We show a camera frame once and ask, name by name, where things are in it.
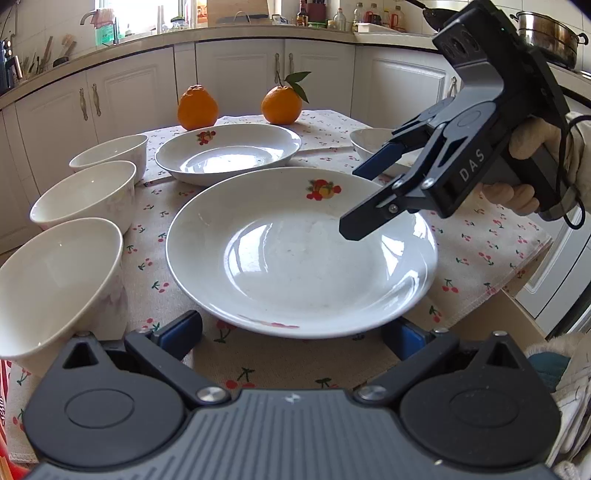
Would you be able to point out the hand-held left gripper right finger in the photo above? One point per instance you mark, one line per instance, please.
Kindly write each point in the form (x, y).
(406, 339)

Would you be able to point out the bumpy orange without leaf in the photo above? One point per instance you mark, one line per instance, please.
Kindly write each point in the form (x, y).
(197, 110)

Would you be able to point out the white ceramic bowl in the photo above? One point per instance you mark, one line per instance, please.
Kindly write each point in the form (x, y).
(83, 198)
(55, 286)
(369, 138)
(111, 150)

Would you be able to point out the wooden cutting board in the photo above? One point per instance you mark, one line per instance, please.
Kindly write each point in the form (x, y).
(235, 7)

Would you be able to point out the beige kitchen countertop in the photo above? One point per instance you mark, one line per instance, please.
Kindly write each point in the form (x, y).
(231, 33)

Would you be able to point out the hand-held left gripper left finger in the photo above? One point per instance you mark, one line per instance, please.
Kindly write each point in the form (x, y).
(181, 330)

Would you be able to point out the stainless steel pot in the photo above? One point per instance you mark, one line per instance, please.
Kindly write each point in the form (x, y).
(547, 34)

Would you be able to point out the dark countertop appliance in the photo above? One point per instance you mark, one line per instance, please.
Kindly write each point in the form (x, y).
(7, 64)

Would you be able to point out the green dish soap bottle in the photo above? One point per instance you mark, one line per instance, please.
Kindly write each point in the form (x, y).
(105, 33)

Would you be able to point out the black wok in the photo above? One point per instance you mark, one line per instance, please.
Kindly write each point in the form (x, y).
(438, 18)

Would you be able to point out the white tray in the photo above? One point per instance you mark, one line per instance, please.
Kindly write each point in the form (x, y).
(378, 27)

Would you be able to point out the orange with green leaf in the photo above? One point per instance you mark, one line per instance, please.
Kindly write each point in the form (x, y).
(280, 107)

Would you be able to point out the white appliance front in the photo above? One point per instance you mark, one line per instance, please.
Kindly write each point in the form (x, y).
(568, 277)

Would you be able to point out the person's white fleece clothing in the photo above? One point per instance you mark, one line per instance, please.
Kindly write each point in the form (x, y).
(575, 369)

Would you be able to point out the utensil holder with utensils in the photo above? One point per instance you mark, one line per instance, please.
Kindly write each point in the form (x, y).
(46, 53)

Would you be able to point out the person's right hand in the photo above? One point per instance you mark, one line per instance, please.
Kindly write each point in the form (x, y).
(535, 134)

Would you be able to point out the white kitchen base cabinets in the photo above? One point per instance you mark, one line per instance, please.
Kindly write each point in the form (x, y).
(231, 78)

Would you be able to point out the dark sauce bottle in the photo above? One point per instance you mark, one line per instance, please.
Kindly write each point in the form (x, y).
(302, 17)

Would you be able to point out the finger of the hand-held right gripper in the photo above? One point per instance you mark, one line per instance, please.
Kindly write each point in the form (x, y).
(369, 219)
(383, 159)

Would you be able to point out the clear glass bottle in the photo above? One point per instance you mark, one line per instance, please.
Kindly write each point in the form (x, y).
(340, 21)

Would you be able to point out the cherry print tablecloth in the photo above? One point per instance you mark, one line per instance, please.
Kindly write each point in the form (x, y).
(485, 240)

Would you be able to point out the metal sink faucet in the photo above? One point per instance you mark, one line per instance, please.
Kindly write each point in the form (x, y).
(87, 16)

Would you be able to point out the white plate with fruit print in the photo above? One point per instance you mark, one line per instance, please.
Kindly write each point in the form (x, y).
(277, 258)
(221, 159)

